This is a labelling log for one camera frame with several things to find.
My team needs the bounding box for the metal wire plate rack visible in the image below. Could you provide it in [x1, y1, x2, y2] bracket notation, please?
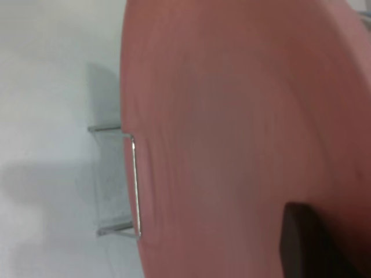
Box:
[88, 124, 144, 240]

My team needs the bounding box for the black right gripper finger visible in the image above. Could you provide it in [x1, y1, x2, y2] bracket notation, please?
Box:
[279, 202, 353, 278]

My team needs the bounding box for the pink plate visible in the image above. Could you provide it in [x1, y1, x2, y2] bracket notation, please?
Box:
[119, 0, 371, 278]

